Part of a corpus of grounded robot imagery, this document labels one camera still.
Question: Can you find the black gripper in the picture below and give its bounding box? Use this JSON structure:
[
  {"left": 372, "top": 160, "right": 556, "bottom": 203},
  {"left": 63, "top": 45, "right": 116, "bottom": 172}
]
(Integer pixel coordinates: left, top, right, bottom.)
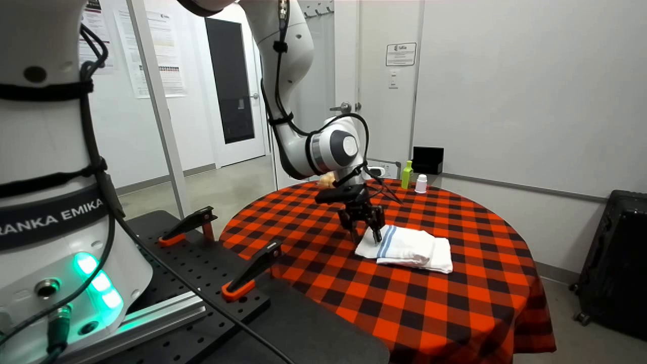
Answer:
[{"left": 314, "top": 181, "right": 388, "bottom": 244}]

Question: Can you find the white towel with blue stripes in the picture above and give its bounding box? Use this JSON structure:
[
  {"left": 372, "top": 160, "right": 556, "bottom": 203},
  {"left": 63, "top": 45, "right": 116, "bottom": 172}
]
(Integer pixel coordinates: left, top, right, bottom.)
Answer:
[{"left": 351, "top": 222, "right": 456, "bottom": 274}]

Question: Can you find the small green bottle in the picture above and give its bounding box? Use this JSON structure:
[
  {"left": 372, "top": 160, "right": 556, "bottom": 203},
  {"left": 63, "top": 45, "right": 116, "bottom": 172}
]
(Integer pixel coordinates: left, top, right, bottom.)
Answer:
[{"left": 398, "top": 160, "right": 414, "bottom": 191}]

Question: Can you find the round red plaid table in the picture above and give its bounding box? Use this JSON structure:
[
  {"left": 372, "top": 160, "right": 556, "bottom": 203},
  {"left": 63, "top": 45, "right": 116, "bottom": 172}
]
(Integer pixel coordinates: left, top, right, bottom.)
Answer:
[{"left": 219, "top": 176, "right": 558, "bottom": 364}]

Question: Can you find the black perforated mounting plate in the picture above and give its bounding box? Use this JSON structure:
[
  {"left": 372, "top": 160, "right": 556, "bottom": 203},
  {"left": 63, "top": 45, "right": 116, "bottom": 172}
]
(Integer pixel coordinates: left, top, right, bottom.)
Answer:
[{"left": 63, "top": 209, "right": 392, "bottom": 364}]

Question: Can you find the white door with dark window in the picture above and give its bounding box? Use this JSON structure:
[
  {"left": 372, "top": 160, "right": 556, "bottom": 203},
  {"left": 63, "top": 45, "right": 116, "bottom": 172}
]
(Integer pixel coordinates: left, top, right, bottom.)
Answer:
[{"left": 190, "top": 0, "right": 268, "bottom": 169}]

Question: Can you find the coat hook rack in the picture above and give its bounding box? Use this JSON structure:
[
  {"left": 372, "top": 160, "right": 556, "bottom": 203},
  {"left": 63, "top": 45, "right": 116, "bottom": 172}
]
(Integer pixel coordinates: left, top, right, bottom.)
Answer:
[{"left": 300, "top": 0, "right": 338, "bottom": 19}]

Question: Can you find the white paper notice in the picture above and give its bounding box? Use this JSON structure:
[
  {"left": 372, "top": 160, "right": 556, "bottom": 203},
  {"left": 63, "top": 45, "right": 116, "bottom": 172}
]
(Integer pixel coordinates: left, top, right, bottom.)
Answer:
[
  {"left": 157, "top": 65, "right": 188, "bottom": 96},
  {"left": 144, "top": 8, "right": 179, "bottom": 68}
]

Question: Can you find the black rolling suitcase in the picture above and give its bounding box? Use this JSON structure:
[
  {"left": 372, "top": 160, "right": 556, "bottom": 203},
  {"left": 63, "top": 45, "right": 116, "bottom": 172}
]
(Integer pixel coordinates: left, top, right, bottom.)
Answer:
[{"left": 570, "top": 188, "right": 647, "bottom": 342}]

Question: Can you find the green plug connector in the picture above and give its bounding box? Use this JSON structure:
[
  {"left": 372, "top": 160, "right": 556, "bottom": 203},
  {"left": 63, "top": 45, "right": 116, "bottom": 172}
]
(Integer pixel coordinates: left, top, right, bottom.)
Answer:
[{"left": 45, "top": 305, "right": 75, "bottom": 358}]

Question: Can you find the black wall tray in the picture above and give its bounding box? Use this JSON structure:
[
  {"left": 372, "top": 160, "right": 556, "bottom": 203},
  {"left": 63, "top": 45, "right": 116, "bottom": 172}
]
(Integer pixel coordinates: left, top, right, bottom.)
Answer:
[{"left": 411, "top": 145, "right": 447, "bottom": 178}]

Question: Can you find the black clamp with orange handle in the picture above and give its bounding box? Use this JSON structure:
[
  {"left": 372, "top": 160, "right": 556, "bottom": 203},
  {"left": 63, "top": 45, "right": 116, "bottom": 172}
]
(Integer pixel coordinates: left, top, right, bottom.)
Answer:
[
  {"left": 220, "top": 239, "right": 286, "bottom": 304},
  {"left": 157, "top": 203, "right": 219, "bottom": 251}
]

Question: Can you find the white wall sign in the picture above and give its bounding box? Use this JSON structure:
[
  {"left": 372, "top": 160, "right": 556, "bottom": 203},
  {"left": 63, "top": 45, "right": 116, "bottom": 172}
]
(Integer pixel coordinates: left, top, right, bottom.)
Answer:
[{"left": 385, "top": 40, "right": 418, "bottom": 68}]

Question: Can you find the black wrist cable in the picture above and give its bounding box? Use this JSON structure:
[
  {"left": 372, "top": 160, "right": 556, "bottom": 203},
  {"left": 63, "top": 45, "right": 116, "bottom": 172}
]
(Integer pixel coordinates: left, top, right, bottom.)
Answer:
[{"left": 258, "top": 0, "right": 406, "bottom": 203}]

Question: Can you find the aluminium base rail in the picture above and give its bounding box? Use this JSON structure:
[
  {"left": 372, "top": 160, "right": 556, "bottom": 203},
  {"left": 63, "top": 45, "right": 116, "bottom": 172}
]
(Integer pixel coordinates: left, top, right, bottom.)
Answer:
[{"left": 66, "top": 286, "right": 206, "bottom": 352}]

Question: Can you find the aluminium partition frame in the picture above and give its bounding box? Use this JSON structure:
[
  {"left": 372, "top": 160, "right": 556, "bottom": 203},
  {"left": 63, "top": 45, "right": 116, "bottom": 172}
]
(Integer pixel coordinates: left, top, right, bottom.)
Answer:
[{"left": 128, "top": 0, "right": 192, "bottom": 218}]

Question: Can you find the black base cable bundle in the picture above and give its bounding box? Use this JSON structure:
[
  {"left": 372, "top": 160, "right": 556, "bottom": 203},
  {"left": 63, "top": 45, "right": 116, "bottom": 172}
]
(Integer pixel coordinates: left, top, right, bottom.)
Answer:
[{"left": 0, "top": 22, "right": 294, "bottom": 364}]

